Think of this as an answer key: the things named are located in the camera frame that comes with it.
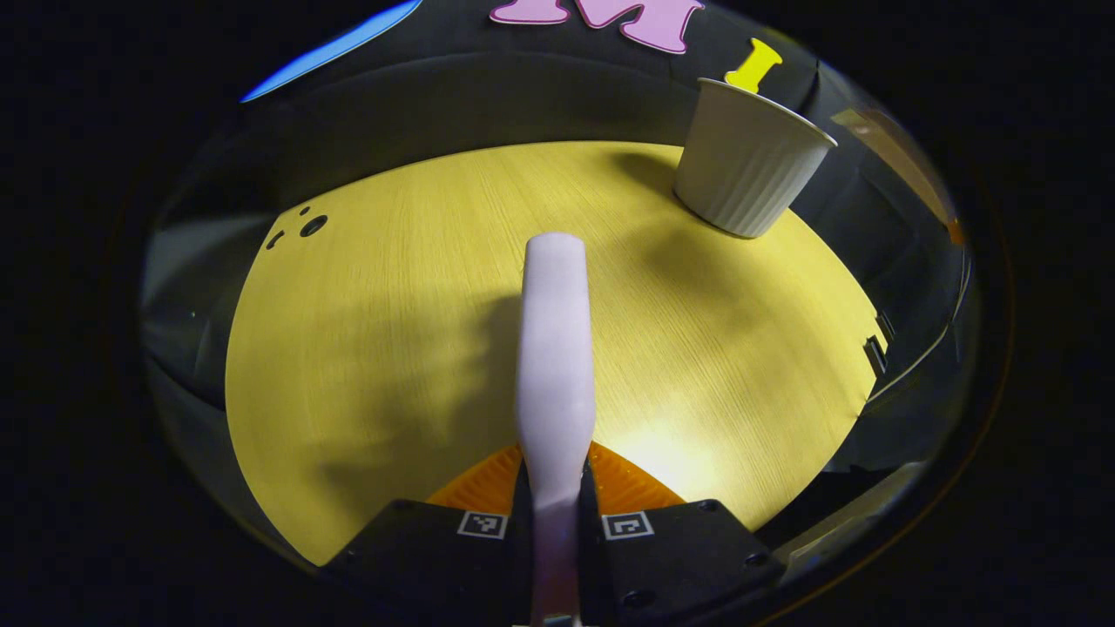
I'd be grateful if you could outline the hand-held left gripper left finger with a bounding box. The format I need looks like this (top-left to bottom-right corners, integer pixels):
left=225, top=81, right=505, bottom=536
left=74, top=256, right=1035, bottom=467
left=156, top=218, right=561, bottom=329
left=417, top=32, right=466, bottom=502
left=321, top=442, right=534, bottom=627

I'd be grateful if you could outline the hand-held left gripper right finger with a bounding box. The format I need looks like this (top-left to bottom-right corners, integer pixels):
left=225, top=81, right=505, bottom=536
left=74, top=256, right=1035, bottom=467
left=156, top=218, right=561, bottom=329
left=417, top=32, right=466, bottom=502
left=578, top=442, right=787, bottom=627

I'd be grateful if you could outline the white ribbed garbage bin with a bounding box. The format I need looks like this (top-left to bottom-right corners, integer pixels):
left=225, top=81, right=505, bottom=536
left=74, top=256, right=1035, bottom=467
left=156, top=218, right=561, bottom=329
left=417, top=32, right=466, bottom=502
left=672, top=78, right=839, bottom=239

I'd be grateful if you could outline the black backdrop cloth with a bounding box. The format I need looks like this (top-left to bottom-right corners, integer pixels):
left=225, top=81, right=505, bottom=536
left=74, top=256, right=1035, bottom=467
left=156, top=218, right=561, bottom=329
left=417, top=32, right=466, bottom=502
left=139, top=0, right=985, bottom=576

